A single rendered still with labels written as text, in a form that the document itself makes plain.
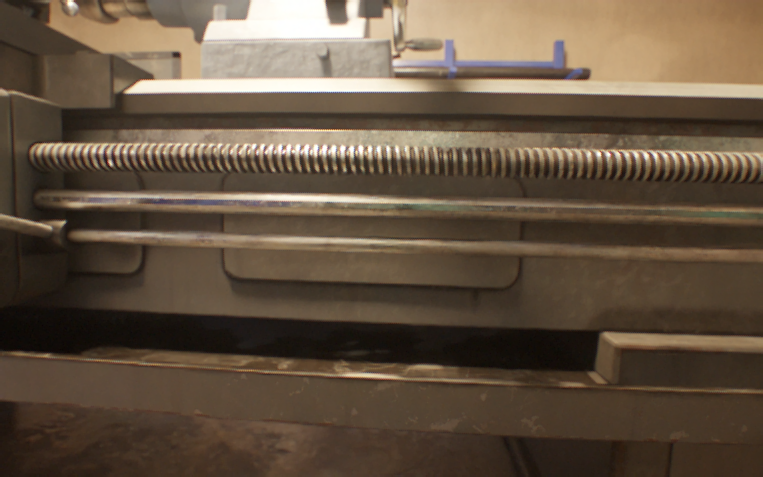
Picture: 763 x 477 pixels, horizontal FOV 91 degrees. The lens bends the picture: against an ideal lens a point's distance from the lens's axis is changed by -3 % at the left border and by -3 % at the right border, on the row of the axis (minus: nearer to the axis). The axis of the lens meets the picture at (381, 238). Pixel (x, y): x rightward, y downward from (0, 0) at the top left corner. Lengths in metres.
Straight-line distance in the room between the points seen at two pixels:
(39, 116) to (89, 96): 0.07
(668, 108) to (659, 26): 4.10
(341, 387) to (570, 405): 0.26
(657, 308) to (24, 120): 0.96
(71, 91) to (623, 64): 4.29
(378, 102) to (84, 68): 0.45
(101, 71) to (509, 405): 0.73
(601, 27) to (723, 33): 1.13
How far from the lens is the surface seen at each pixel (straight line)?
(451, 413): 0.48
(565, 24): 4.44
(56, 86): 0.80
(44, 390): 0.66
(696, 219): 0.63
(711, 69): 4.93
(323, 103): 0.61
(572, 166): 0.55
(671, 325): 0.74
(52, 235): 0.70
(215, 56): 0.80
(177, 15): 1.01
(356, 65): 0.72
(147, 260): 0.74
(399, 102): 0.60
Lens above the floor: 0.65
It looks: 5 degrees down
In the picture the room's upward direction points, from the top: 1 degrees clockwise
